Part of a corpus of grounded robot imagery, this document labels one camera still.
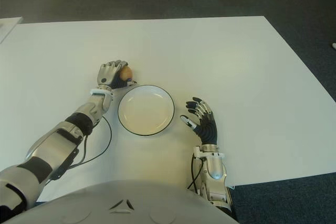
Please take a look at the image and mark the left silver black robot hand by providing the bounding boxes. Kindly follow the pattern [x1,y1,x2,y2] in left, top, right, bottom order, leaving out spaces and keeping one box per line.
[97,60,138,90]

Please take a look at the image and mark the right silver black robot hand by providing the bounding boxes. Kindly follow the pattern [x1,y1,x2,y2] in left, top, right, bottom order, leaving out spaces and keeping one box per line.
[180,97,219,146]

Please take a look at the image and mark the yellow-red apple with sticker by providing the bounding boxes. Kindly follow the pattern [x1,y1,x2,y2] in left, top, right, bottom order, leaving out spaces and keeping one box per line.
[119,66,134,82]

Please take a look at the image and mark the white plate with black rim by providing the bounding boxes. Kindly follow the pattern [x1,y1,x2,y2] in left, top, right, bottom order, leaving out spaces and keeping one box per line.
[117,84,175,137]

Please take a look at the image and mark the white side table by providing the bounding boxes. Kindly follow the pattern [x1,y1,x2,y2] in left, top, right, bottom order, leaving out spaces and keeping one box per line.
[0,16,23,44]

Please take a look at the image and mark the grey robot torso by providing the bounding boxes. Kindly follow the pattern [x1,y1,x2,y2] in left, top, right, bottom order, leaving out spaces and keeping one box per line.
[0,179,240,224]

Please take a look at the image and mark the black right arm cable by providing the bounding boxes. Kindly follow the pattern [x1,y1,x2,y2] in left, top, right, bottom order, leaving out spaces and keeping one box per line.
[187,154,205,192]

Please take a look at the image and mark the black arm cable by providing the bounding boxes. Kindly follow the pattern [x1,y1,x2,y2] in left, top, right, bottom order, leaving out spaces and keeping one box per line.
[46,115,113,183]
[187,154,205,192]

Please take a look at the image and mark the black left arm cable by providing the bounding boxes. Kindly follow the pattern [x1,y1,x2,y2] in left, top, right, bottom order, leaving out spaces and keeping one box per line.
[46,115,113,183]

